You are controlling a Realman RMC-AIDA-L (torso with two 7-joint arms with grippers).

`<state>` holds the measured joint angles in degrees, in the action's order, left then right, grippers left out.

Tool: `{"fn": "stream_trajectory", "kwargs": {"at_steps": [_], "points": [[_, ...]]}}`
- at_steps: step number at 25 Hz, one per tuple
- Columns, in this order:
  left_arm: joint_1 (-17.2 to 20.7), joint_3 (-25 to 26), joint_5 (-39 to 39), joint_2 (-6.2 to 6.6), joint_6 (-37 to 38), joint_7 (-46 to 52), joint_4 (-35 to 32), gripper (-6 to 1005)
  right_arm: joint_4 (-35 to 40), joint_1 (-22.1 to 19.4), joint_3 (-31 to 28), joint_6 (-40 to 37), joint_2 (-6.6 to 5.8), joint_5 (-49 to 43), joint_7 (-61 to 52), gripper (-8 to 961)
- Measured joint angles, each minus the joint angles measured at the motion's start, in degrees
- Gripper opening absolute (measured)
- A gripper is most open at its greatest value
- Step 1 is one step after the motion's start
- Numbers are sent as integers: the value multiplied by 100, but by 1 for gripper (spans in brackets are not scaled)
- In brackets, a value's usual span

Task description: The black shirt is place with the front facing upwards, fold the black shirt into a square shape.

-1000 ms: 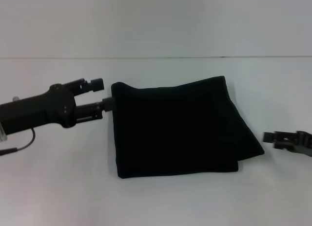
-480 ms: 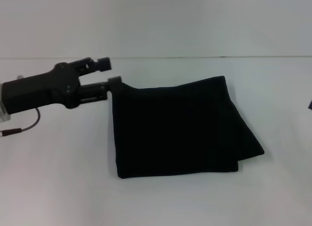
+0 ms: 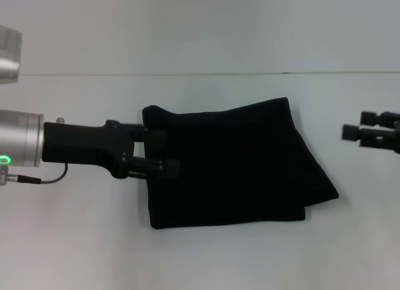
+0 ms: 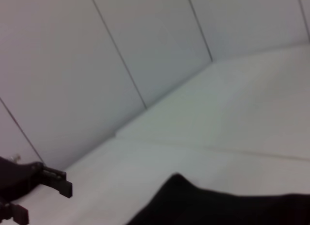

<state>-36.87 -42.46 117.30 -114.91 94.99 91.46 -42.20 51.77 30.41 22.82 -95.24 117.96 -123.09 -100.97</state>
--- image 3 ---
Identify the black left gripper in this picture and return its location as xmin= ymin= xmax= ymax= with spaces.
xmin=41 ymin=117 xmax=183 ymax=181

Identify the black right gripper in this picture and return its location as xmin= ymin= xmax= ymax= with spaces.
xmin=341 ymin=111 xmax=400 ymax=155

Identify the black shirt with FREE print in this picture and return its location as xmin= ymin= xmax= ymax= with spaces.
xmin=142 ymin=97 xmax=340 ymax=231

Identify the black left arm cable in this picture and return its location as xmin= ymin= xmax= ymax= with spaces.
xmin=0 ymin=163 xmax=69 ymax=187

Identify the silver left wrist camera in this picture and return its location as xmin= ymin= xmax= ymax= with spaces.
xmin=0 ymin=24 xmax=23 ymax=84

